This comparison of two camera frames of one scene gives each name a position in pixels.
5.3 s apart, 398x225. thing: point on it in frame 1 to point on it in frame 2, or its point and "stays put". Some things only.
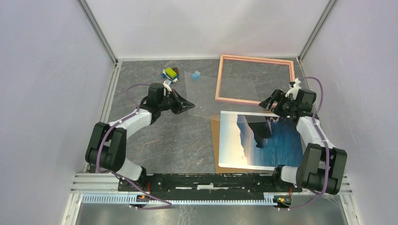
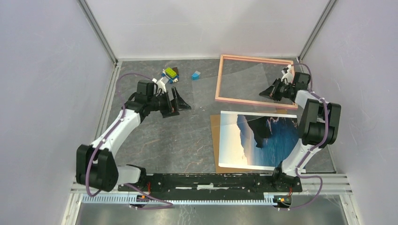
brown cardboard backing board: [215, 122] stays put
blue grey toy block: [195, 77] stays put
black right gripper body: [285, 105] to [281, 90]
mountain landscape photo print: [259, 141] stays put
